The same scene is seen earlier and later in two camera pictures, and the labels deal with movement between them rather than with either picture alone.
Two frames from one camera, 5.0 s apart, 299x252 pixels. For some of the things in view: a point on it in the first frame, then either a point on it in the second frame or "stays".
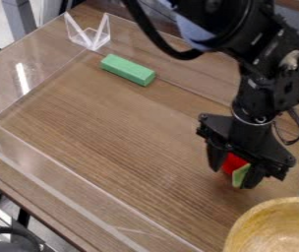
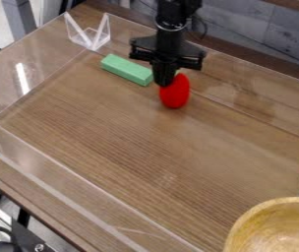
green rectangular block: (133, 72) stays
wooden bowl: (275, 225) stays
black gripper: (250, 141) -> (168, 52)
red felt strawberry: (235, 165) -> (175, 94)
